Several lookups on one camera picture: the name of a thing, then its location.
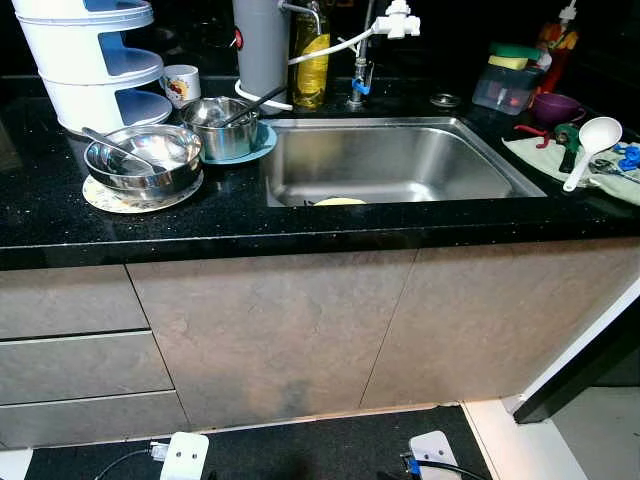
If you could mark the lemon print plate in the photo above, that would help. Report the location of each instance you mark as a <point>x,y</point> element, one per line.
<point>130,205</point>

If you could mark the steel spoon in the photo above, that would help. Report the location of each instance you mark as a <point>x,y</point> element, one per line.
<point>115,147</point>

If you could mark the blue kitchen tool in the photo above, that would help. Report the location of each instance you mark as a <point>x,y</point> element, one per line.
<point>628,155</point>

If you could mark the green kitchen tool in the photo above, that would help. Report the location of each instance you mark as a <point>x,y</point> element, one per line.
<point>568,135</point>

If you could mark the red kitchen tool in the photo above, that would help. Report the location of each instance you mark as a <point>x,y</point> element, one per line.
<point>535,130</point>

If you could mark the white ladle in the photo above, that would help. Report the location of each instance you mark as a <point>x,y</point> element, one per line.
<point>600,133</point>

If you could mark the pale green cloth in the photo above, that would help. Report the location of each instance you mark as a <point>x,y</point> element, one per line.
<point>535,155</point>

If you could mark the purple bowl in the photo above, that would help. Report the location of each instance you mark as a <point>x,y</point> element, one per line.
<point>555,108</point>

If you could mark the grey cabinet door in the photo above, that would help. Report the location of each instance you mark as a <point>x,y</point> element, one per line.
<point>270,340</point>
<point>480,320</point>

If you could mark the clear plastic container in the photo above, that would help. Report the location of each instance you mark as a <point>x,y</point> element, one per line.
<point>505,92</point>

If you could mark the orange red bottle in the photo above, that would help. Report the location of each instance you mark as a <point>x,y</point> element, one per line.
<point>560,40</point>

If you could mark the green yellow sponge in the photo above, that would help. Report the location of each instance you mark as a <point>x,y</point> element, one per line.
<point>510,60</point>

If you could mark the steel drain stopper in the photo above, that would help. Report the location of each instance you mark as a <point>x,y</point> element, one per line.
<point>446,100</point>

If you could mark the steel sink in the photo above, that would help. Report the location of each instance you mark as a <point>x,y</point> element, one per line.
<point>400,160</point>

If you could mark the pale yellow plate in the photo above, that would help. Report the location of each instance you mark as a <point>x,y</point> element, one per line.
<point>340,202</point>

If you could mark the steel faucet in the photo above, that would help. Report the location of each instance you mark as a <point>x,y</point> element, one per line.
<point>360,75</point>

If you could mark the yellow liquid bottle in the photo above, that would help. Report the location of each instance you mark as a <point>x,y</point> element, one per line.
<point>312,65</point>

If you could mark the teal plate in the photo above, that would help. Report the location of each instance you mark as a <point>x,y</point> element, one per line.
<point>265,145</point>

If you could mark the black floor mat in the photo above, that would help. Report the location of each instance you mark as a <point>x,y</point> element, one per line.
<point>300,450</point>

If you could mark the black chopstick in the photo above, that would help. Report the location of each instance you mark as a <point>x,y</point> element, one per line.
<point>258,107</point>
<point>265,100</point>

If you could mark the grey cylinder appliance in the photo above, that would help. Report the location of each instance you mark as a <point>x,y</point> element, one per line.
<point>262,50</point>

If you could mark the small steel pot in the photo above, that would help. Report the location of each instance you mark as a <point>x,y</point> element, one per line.
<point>225,145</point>

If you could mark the steel bowl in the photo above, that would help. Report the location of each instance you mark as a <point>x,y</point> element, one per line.
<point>170,145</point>
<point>150,186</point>

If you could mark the white cartoon mug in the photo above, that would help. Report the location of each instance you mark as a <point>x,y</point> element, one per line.
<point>182,88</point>

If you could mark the grey cabinet drawer front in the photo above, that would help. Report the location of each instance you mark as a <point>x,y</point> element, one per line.
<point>70,300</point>
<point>80,368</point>
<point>90,420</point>

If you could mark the white tiered rack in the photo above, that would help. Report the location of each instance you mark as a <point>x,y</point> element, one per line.
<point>70,70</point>

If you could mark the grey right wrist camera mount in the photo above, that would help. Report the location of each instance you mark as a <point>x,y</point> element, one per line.
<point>435,455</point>

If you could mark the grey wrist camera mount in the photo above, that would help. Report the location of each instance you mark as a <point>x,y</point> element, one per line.
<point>435,455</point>
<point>185,458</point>

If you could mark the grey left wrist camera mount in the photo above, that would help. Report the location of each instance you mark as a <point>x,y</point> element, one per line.
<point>185,458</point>

